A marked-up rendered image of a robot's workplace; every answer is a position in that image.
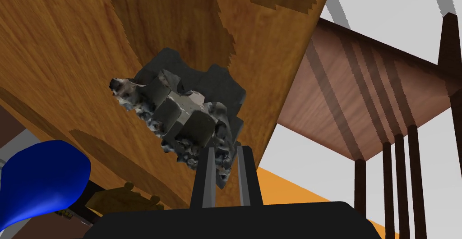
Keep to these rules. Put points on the brass-coloured knobbed object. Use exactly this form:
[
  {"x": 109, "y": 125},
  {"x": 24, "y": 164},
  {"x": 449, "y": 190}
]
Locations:
[{"x": 119, "y": 199}]

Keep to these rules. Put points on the blue rounded object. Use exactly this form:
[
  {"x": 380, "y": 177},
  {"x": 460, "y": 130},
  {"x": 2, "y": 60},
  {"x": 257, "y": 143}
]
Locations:
[{"x": 39, "y": 181}]

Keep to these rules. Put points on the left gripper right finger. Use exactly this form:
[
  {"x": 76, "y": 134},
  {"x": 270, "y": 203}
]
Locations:
[{"x": 246, "y": 181}]

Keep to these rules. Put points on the grey blocky rough object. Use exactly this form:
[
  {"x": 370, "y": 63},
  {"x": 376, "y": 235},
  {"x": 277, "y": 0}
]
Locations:
[{"x": 180, "y": 112}]

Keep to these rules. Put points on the dark brown wooden chair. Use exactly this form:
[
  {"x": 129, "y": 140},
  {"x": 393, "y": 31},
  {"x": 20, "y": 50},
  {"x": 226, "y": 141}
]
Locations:
[{"x": 361, "y": 98}]

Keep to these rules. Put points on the wooden table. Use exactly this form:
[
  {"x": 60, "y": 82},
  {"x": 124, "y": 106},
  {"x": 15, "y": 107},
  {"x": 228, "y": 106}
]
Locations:
[{"x": 54, "y": 51}]

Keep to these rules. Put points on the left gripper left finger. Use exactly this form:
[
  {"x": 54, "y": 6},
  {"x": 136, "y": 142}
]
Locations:
[{"x": 207, "y": 181}]

